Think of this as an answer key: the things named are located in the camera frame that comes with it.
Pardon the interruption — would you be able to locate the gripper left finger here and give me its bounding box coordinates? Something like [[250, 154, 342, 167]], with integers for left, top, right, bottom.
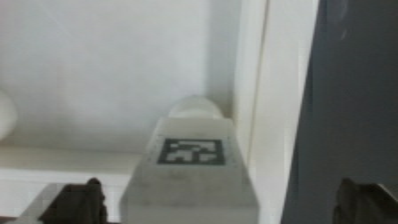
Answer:
[[38, 178, 108, 224]]

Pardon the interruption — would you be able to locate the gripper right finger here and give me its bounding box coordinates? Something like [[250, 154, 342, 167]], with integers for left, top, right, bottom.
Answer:
[[332, 178, 398, 224]]

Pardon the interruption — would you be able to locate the white square tabletop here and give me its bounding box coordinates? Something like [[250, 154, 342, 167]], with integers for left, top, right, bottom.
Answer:
[[0, 0, 319, 224]]

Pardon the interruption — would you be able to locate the white leg front left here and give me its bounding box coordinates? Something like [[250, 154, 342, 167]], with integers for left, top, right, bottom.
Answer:
[[120, 96, 259, 224]]

